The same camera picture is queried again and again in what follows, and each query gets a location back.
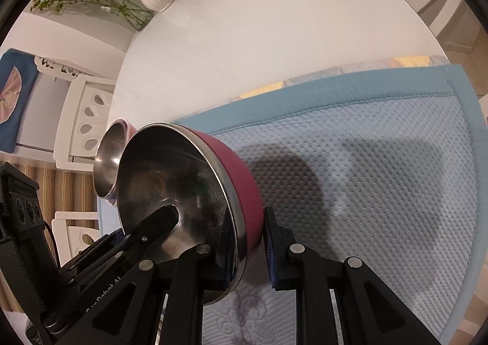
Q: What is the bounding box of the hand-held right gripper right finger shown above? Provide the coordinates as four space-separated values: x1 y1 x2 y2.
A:
263 207 439 345

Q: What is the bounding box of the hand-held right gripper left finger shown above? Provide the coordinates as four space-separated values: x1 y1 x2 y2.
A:
78 221 239 345

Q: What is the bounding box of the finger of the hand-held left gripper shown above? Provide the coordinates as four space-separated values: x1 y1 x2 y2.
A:
82 228 127 258
124 205 180 262

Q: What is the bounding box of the red steel bowl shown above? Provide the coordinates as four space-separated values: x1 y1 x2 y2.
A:
115 123 264 305

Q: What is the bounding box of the striped rug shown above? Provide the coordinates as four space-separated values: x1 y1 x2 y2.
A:
0 150 100 315

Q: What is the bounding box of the pink patterned bowl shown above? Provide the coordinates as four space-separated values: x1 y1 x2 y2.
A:
95 118 137 208

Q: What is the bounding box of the light blue placemat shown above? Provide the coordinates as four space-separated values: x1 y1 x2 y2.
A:
97 64 483 345

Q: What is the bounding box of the white cushioned chair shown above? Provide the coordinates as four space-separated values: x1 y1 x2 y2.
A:
15 55 92 151

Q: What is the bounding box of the blue seat cushion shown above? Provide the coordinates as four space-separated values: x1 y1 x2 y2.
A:
0 48 41 153

